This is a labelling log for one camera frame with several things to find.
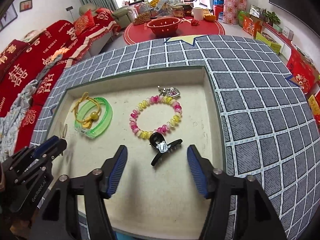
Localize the green translucent bangle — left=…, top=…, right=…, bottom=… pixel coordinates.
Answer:
left=71, top=93, right=113, bottom=139

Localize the yellow hair tie with bead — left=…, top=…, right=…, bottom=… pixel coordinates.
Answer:
left=71, top=91, right=102, bottom=129

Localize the pink yellow beaded bracelet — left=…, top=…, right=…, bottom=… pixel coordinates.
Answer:
left=128, top=94, right=183, bottom=139

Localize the black claw hair clip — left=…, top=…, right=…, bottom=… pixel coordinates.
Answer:
left=149, top=132, right=183, bottom=167

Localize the silver heart pendant charm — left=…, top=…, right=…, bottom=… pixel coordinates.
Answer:
left=157, top=86, right=181, bottom=99

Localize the grey floral blanket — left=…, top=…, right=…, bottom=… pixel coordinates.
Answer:
left=1, top=52, right=63, bottom=163

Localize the grey checked table cloth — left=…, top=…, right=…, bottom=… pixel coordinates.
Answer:
left=31, top=35, right=319, bottom=239

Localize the red wedding sofa cover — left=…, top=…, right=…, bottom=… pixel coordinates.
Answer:
left=1, top=14, right=120, bottom=154

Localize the shallow green tray box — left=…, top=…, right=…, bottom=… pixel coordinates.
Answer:
left=49, top=66, right=223, bottom=239

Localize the red embroidered cushion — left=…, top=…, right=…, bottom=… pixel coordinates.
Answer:
left=73, top=10, right=95, bottom=36

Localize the round red table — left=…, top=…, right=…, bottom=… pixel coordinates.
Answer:
left=123, top=17, right=226, bottom=45

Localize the beige armchair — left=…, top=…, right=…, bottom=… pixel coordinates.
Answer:
left=79, top=3, right=133, bottom=29

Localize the clear snack jar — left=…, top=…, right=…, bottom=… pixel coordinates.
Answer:
left=133, top=2, right=151, bottom=25

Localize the red plastic colander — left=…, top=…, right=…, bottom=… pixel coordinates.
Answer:
left=147, top=17, right=181, bottom=37

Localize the potted green plant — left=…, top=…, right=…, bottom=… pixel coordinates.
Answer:
left=261, top=9, right=281, bottom=26

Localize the white mug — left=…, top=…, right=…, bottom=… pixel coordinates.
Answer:
left=193, top=7, right=204, bottom=21

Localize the pink floral wrapped box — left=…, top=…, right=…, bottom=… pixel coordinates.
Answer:
left=222, top=0, right=247, bottom=25

